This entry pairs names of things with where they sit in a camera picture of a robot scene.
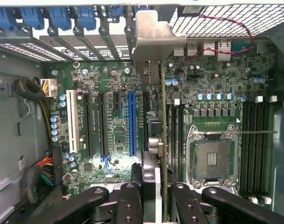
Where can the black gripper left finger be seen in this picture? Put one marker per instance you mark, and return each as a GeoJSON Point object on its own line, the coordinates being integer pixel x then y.
{"type": "Point", "coordinates": [130, 205]}

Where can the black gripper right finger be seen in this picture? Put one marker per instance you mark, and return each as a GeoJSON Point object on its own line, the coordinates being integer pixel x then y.
{"type": "Point", "coordinates": [186, 205]}

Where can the CPU socket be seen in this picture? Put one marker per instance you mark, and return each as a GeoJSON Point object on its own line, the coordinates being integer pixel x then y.
{"type": "Point", "coordinates": [212, 158]}

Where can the black RAM slot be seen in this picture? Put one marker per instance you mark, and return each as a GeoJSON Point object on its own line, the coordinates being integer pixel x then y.
{"type": "Point", "coordinates": [266, 151]}
{"type": "Point", "coordinates": [245, 151]}
{"type": "Point", "coordinates": [173, 140]}
{"type": "Point", "coordinates": [259, 151]}
{"type": "Point", "coordinates": [252, 151]}
{"type": "Point", "coordinates": [181, 140]}

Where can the green motherboard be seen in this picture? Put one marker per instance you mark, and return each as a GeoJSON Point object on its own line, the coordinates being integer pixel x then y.
{"type": "Point", "coordinates": [118, 130]}

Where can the blue expansion slot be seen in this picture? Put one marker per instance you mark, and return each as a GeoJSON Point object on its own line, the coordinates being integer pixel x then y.
{"type": "Point", "coordinates": [132, 123]}

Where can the long black expansion slot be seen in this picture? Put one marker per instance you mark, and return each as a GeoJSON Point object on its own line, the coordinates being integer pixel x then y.
{"type": "Point", "coordinates": [88, 123]}
{"type": "Point", "coordinates": [102, 123]}

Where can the thin metal locking lever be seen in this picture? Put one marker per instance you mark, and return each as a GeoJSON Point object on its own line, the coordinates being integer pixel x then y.
{"type": "Point", "coordinates": [256, 132]}

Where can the white expansion slot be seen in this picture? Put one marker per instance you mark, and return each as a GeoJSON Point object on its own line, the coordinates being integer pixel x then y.
{"type": "Point", "coordinates": [72, 121]}

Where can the medium black expansion slot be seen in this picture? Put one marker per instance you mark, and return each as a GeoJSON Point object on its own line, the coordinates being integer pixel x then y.
{"type": "Point", "coordinates": [146, 102]}

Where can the short black expansion slot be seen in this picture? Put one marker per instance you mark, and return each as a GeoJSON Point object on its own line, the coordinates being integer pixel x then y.
{"type": "Point", "coordinates": [116, 101]}

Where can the grey open PC case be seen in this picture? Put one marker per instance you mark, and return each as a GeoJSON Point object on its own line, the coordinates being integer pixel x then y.
{"type": "Point", "coordinates": [282, 151]}

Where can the grey power supply unit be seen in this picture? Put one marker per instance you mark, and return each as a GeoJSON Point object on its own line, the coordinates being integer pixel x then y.
{"type": "Point", "coordinates": [6, 140]}

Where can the white power connector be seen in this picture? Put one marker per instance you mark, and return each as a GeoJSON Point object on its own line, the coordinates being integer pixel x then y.
{"type": "Point", "coordinates": [49, 87]}

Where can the blue slot clip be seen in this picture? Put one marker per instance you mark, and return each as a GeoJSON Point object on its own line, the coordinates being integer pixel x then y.
{"type": "Point", "coordinates": [87, 17]}
{"type": "Point", "coordinates": [4, 19]}
{"type": "Point", "coordinates": [116, 10]}
{"type": "Point", "coordinates": [32, 17]}
{"type": "Point", "coordinates": [60, 17]}

